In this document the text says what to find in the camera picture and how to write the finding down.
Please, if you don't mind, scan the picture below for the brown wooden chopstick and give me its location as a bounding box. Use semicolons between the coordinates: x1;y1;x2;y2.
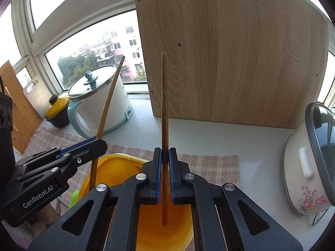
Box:
89;56;125;190
161;52;169;227

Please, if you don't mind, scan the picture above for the green plastic spoon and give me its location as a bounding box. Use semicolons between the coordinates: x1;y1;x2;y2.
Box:
68;189;80;210

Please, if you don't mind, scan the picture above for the black pot yellow lid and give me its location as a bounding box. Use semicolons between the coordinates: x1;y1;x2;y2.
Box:
45;93;70;128

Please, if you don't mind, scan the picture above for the yellow plastic utensil container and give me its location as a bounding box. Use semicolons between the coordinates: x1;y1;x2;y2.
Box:
78;153;194;251

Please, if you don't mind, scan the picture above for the pink plaid table cloth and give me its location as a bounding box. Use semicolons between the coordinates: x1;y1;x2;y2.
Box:
0;125;240;251

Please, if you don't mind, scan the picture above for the slatted pine wood board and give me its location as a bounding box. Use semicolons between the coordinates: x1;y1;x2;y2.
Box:
1;61;42;154

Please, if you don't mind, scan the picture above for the white teal electric pot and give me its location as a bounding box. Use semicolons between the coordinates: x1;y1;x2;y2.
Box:
68;65;132;139

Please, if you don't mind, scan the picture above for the white cutting board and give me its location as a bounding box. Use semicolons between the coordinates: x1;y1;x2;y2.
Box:
23;75;52;119

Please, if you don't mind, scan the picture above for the floral white rice cooker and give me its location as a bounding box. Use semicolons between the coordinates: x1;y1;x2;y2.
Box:
282;102;334;217

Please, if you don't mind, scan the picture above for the light wooden board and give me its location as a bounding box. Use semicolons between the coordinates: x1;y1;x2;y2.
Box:
135;0;329;129

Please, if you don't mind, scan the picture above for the black camera box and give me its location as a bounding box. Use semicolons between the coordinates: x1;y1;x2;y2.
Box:
0;92;15;190

